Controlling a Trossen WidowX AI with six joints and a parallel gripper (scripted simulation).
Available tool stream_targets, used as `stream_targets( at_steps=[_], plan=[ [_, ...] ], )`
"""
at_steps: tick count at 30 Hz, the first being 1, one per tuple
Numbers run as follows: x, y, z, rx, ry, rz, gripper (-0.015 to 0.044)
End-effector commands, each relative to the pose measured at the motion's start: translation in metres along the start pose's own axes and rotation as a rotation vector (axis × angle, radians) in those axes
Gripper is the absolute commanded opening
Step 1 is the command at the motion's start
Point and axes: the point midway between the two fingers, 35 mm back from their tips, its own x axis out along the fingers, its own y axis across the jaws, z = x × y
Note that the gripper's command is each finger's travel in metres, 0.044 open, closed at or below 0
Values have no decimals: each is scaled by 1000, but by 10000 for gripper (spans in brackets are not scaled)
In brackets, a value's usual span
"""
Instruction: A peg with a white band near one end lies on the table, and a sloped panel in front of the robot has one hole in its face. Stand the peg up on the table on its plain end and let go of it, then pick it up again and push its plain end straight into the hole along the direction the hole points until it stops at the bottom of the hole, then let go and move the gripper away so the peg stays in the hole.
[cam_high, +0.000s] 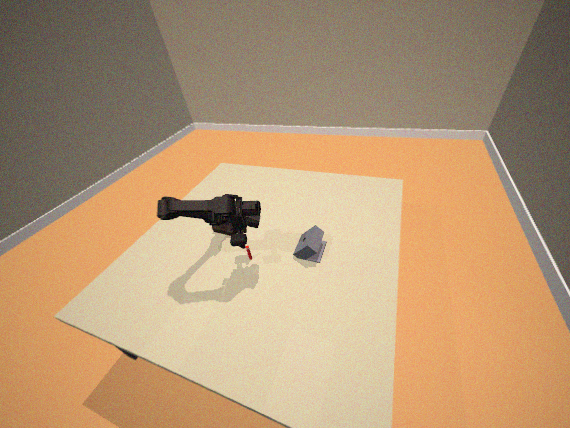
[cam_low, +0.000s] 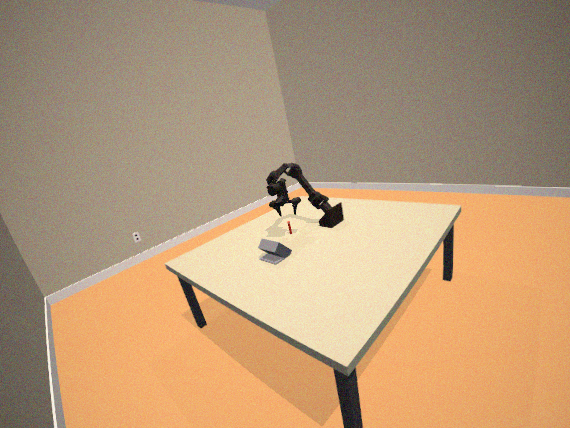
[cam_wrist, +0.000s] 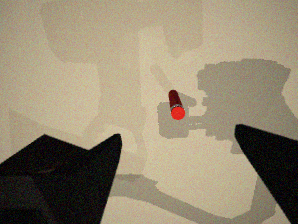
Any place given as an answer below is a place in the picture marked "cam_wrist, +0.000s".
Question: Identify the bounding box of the red peg with white band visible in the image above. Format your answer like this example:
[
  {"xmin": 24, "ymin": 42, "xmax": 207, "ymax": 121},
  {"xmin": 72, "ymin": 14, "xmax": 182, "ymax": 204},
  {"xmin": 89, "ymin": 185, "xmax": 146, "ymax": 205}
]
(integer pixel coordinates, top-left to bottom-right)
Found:
[{"xmin": 168, "ymin": 90, "xmax": 185, "ymax": 120}]

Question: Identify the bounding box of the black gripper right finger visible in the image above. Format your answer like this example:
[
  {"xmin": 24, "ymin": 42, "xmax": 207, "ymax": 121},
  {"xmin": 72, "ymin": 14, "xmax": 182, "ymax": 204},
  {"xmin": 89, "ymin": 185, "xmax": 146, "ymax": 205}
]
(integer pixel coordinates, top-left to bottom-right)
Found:
[{"xmin": 234, "ymin": 124, "xmax": 298, "ymax": 224}]

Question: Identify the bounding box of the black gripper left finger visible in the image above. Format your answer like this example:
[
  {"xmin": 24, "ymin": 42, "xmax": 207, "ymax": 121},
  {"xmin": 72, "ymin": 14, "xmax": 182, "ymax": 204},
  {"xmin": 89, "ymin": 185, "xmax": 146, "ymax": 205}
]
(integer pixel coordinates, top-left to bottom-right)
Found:
[{"xmin": 0, "ymin": 134, "xmax": 122, "ymax": 224}]

